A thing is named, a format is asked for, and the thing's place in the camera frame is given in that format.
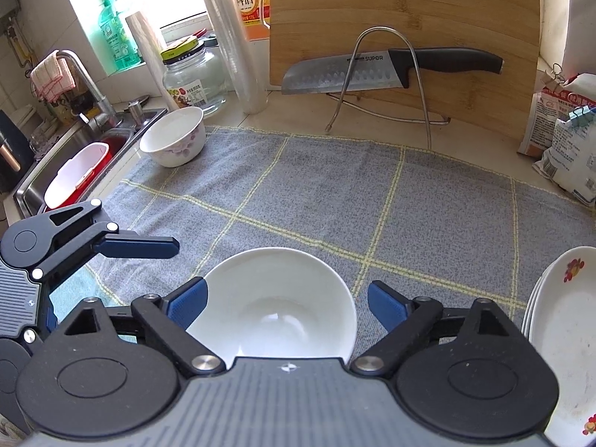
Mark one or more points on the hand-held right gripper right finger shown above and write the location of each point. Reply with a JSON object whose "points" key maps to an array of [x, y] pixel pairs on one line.
{"points": [[386, 306]]}

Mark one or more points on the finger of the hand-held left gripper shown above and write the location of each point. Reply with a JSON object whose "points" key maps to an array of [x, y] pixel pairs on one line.
{"points": [[139, 247], [51, 320]]}

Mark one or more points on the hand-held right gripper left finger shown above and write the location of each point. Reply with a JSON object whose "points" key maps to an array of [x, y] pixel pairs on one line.
{"points": [[188, 302]]}

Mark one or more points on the white bowl pink flowers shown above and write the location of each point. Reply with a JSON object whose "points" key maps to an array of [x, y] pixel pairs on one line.
{"points": [[270, 298], [172, 149]]}

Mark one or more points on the white plate fruit print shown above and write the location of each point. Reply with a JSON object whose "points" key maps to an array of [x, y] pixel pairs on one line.
{"points": [[524, 321], [568, 335], [530, 309]]}

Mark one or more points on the red and white basin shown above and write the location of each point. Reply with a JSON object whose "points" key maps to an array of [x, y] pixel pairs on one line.
{"points": [[74, 177]]}

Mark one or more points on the grey checked dish towel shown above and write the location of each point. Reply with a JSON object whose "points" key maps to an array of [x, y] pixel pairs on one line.
{"points": [[372, 205]]}

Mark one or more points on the red plastic basin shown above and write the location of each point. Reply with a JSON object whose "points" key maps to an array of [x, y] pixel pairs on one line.
{"points": [[116, 146]]}

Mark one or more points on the stainless steel sink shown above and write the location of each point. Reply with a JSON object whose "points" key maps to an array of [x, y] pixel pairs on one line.
{"points": [[42, 167]]}

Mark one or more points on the steel sink faucet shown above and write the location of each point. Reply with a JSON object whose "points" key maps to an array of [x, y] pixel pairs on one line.
{"points": [[88, 84]]}

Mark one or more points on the glass jar yellow lid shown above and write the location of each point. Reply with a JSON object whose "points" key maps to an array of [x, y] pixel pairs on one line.
{"points": [[195, 79]]}

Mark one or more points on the red white checked cloth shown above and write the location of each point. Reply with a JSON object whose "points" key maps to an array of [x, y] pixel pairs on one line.
{"points": [[51, 79]]}

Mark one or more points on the small plastic wrap roll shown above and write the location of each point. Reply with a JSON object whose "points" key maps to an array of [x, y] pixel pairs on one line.
{"points": [[149, 51]]}

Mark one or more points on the green dish soap bottle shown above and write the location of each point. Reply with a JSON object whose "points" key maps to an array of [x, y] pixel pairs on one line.
{"points": [[114, 37]]}

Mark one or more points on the large plastic wrap roll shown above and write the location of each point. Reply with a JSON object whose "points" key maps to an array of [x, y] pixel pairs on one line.
{"points": [[233, 46]]}

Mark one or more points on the white green printed bag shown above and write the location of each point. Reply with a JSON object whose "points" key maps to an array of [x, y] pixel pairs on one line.
{"points": [[572, 163]]}

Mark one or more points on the red white printed bag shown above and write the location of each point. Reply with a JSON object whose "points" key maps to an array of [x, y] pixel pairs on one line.
{"points": [[540, 121]]}

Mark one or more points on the orange cooking wine bottle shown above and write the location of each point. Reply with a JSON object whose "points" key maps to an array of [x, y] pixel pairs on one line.
{"points": [[251, 4]]}

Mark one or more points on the teal binder clip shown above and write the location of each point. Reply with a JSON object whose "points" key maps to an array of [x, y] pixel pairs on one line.
{"points": [[582, 116]]}

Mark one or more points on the black binder clip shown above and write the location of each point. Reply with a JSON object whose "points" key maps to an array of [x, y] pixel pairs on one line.
{"points": [[557, 74]]}

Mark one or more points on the bamboo cutting board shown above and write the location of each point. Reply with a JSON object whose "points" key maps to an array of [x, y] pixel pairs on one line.
{"points": [[396, 0]]}

